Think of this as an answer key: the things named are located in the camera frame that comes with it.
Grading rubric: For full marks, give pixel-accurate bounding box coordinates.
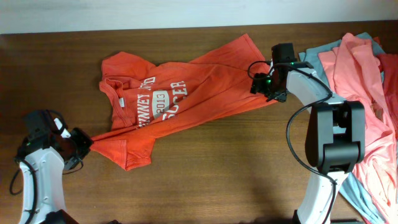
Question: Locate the orange soccer t-shirt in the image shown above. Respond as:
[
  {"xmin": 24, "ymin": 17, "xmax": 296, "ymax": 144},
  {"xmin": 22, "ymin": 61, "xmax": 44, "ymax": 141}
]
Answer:
[{"xmin": 91, "ymin": 35, "xmax": 269, "ymax": 170}]

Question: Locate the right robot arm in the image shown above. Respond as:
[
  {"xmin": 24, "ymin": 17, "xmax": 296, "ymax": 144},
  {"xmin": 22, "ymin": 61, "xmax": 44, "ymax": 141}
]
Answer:
[{"xmin": 249, "ymin": 43, "xmax": 365, "ymax": 224}]

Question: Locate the grey-blue t-shirt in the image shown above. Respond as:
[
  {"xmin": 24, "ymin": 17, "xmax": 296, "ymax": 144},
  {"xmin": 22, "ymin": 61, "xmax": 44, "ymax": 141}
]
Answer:
[{"xmin": 298, "ymin": 40, "xmax": 384, "ymax": 223}]

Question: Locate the pink t-shirt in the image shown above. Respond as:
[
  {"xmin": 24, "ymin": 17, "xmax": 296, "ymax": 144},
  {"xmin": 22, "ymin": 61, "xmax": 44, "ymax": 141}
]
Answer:
[{"xmin": 317, "ymin": 32, "xmax": 398, "ymax": 224}]

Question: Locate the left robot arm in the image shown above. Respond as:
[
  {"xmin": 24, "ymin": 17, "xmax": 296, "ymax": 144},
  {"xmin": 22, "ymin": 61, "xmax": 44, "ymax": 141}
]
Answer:
[{"xmin": 14, "ymin": 110, "xmax": 93, "ymax": 223}]

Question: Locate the dark red t-shirt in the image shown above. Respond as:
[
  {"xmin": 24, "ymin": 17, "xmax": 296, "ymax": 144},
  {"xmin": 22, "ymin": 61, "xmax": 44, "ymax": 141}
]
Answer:
[{"xmin": 372, "ymin": 52, "xmax": 397, "ymax": 138}]

